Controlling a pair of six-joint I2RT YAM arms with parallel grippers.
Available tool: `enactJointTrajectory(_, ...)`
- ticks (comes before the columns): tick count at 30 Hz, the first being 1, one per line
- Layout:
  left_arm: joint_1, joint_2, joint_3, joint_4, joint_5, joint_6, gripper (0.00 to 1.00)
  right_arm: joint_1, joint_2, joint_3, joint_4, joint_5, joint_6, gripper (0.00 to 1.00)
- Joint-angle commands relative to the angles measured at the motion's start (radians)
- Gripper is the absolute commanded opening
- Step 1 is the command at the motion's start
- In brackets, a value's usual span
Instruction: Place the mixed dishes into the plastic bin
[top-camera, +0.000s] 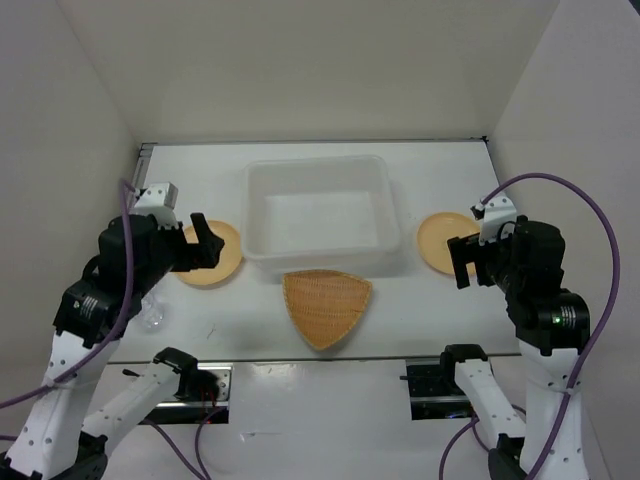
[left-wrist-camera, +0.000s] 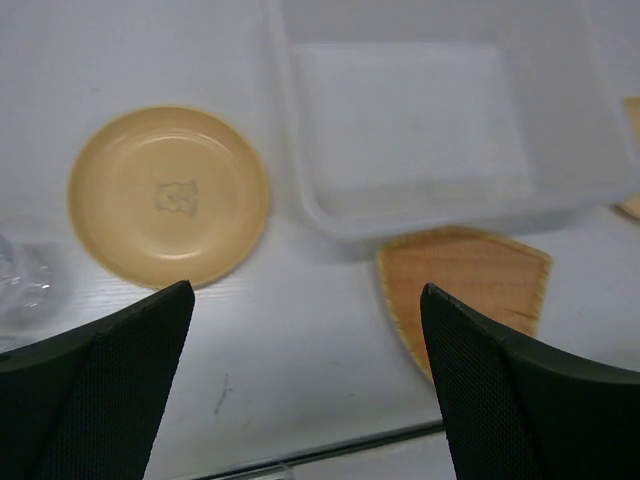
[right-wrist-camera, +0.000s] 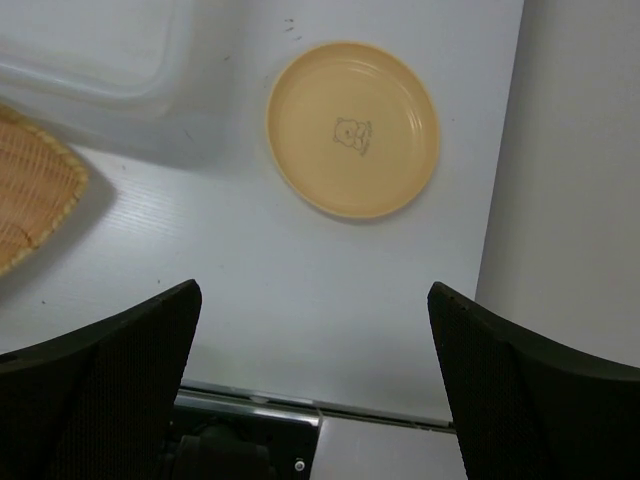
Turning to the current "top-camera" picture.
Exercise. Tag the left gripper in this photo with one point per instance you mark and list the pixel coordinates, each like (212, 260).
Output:
(196, 255)

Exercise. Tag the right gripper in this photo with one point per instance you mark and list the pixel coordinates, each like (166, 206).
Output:
(467, 248)

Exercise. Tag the yellow plate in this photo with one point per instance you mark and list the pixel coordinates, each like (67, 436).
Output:
(230, 259)
(434, 232)

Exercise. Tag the clear plastic cup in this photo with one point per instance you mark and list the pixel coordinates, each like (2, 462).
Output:
(151, 315)

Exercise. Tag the woven bamboo basket tray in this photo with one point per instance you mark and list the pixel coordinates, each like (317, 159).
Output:
(325, 305)

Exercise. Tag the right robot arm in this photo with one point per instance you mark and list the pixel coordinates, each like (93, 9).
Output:
(552, 326)

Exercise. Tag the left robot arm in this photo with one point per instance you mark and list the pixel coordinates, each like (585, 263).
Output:
(61, 438)

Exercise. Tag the clear plastic bin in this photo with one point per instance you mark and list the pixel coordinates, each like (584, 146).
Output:
(332, 212)

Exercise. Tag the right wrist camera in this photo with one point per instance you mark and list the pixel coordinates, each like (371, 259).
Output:
(496, 217)

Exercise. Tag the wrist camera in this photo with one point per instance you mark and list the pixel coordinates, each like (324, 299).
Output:
(496, 217)
(157, 200)

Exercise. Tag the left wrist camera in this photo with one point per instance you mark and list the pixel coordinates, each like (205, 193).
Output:
(157, 200)

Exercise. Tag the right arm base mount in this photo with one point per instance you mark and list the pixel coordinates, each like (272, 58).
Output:
(431, 396)

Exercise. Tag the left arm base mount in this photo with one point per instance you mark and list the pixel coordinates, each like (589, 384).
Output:
(205, 394)

